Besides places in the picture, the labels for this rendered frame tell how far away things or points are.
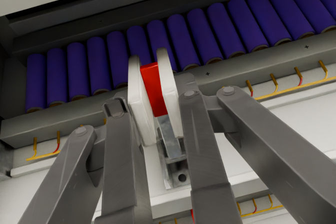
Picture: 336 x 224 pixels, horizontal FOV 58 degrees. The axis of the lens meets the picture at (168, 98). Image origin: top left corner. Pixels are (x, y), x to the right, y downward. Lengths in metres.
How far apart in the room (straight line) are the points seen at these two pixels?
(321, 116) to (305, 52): 0.05
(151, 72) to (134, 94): 0.03
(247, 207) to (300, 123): 0.20
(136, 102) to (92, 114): 0.10
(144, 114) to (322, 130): 0.15
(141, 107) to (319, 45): 0.17
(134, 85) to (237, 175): 0.11
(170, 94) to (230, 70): 0.11
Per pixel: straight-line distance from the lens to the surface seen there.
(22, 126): 0.28
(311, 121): 0.26
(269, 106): 0.25
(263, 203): 0.43
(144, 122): 0.16
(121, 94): 0.18
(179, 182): 0.23
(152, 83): 0.19
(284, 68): 0.27
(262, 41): 0.27
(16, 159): 0.30
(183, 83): 0.17
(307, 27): 0.29
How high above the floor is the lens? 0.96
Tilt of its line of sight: 42 degrees down
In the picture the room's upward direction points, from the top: 17 degrees counter-clockwise
